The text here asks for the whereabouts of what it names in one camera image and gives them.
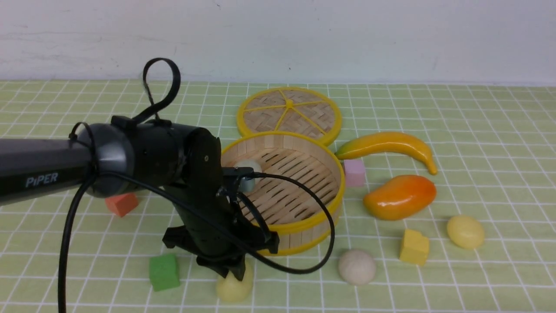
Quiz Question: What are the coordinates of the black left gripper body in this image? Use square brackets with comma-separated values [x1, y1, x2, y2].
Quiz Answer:
[162, 186, 279, 266]

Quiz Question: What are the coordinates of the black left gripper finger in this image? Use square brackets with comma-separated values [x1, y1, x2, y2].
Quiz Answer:
[228, 256, 246, 281]
[208, 263, 230, 279]

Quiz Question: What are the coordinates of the yellow steamed bun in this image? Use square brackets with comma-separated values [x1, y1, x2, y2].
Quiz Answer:
[447, 215, 485, 250]
[215, 261, 254, 303]

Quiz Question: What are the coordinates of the white steamed bun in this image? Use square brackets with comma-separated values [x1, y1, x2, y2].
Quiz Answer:
[234, 159, 262, 193]
[338, 248, 377, 286]

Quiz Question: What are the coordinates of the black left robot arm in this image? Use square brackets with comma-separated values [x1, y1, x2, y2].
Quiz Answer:
[0, 122, 279, 280]

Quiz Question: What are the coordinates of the bamboo steamer tray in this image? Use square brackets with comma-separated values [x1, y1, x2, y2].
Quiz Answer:
[221, 131, 345, 256]

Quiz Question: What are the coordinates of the bamboo steamer lid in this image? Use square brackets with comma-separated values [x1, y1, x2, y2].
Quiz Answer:
[236, 87, 342, 146]

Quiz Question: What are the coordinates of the green foam cube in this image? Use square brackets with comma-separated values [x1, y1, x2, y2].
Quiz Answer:
[149, 254, 180, 293]

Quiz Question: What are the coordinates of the red foam cube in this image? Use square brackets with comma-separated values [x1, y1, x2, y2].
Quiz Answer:
[104, 193, 139, 217]

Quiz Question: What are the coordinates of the pink foam cube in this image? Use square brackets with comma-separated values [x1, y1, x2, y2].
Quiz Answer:
[343, 159, 367, 187]

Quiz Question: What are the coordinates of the toy banana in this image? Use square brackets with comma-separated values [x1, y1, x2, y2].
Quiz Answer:
[335, 132, 438, 176]

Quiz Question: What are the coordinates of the toy mango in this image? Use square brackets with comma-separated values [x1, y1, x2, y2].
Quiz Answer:
[363, 175, 437, 221]

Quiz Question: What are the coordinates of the yellow foam block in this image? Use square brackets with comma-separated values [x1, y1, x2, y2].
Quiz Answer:
[399, 229, 430, 266]

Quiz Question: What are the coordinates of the green checkered tablecloth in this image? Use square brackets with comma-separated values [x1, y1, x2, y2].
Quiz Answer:
[1, 80, 556, 313]

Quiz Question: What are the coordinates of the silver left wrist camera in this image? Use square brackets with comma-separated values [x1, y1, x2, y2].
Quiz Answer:
[222, 166, 258, 193]

